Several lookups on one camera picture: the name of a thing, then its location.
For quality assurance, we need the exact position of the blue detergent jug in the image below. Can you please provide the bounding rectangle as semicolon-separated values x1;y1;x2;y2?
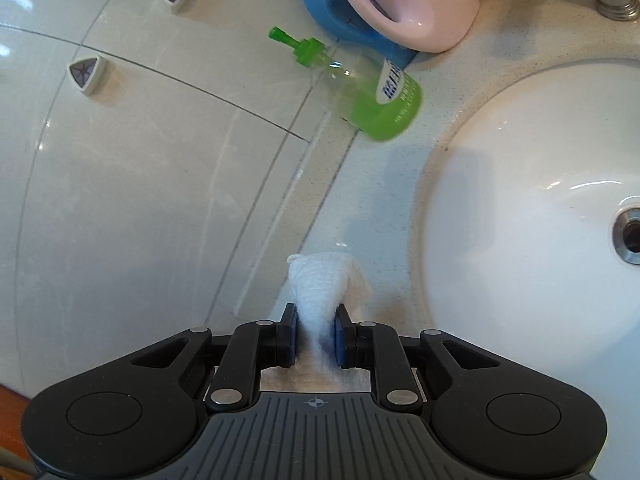
299;0;432;66

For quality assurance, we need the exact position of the metal sink drain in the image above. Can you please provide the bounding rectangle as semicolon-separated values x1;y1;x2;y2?
612;205;640;266

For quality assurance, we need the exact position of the white sink basin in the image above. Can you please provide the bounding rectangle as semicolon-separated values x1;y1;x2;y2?
419;55;640;389

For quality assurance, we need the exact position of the white paper towel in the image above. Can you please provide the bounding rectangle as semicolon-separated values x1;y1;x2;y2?
261;253;424;394

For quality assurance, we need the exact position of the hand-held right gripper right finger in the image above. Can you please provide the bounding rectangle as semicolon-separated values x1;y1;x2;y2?
333;304;509;405

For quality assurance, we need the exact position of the pink detergent jug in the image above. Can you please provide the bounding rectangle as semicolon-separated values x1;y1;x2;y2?
334;0;482;54

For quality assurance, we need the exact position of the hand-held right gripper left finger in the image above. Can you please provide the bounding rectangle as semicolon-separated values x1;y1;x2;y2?
129;303;301;407

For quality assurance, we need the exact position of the green pump soap bottle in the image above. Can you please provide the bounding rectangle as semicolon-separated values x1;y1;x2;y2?
268;26;424;143

